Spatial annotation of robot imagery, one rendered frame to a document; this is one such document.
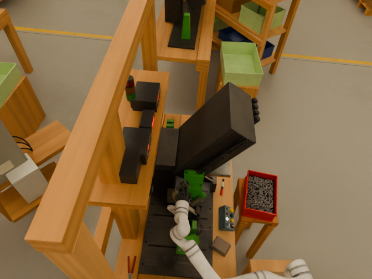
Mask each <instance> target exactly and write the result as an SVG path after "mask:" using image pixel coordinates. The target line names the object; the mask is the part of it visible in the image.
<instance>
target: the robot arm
mask: <svg viewBox="0 0 372 279"><path fill-rule="evenodd" d="M183 187H184V184H183V181H182V182H180V185H178V186H177V187H176V188H175V189H174V192H176V193H177V198H176V201H175V206H173V205H168V206H167V209H168V210H169V211H170V212H171V213H173V214H174V221H175V222H176V223H177V225H176V226H175V227H173V228H172V229H171V230H170V237H171V239H172V240H173V241H174V242H175V243H176V244H177V245H178V246H179V247H180V248H181V249H182V250H183V251H184V252H185V254H186V256H187V257H188V259H189V260H190V262H191V263H192V264H193V266H194V267H195V268H196V270H197V271H198V272H199V273H200V275H201V276H202V278H203V279H221V278H220V277H219V276H218V275H217V274H216V272H215V271H214V270H213V268H212V267H211V265H210V264H209V263H208V261H207V259H206V258H205V256H204V255H203V253H202V251H201V250H200V248H199V247H198V245H197V244H196V242H195V241H194V240H186V239H185V237H186V236H187V235H188V234H189V233H190V225H189V221H188V212H189V203H191V202H192V197H191V194H190V192H188V187H185V188H184V189H183ZM188 195H189V197H188ZM223 279H313V277H312V275H311V272H310V270H309V268H308V266H307V264H306V262H305V260H303V259H295V260H293V261H291V262H290V263H289V264H288V265H287V267H286V268H285V270H284V272H283V274H282V275H281V276H279V275H277V274H275V273H272V272H270V271H266V270H261V271H255V272H251V273H247V274H244V275H241V276H237V277H233V278H223Z"/></svg>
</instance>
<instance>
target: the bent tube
mask: <svg viewBox="0 0 372 279"><path fill-rule="evenodd" d="M183 184H184V187H183V188H185V187H188V188H189V189H190V185H191V183H190V182H189V181H187V180H186V179H185V178H184V180H183ZM172 197H173V200H174V201H176V198H177V193H176V192H174V190H173V193H172ZM189 212H191V213H192V214H194V215H197V214H196V213H195V209H193V208H192V207H191V206H189Z"/></svg>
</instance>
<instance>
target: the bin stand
mask: <svg viewBox="0 0 372 279"><path fill-rule="evenodd" d="M244 185H245V178H238V180H237V186H236V189H235V192H234V195H233V198H234V213H235V210H236V208H237V205H238V206H239V219H238V222H237V224H236V226H235V245H236V244H237V242H238V240H239V238H240V236H241V234H242V232H243V230H244V228H246V229H249V228H250V227H251V225H252V223H260V224H264V226H263V228H262V229H261V231H260V232H259V234H258V235H257V237H256V239H255V240H254V242H253V243H252V245H251V246H250V248H249V249H248V251H247V253H246V258H247V259H252V258H253V257H254V255H255V254H256V253H257V251H258V250H259V248H260V247H261V245H262V244H263V243H264V241H265V240H266V239H267V237H268V236H269V234H270V233H271V231H272V230H273V229H274V227H277V225H278V224H279V222H278V215H277V216H276V217H274V219H273V222H268V221H263V220H259V219H254V218H249V217H246V216H242V215H241V213H242V202H243V196H244Z"/></svg>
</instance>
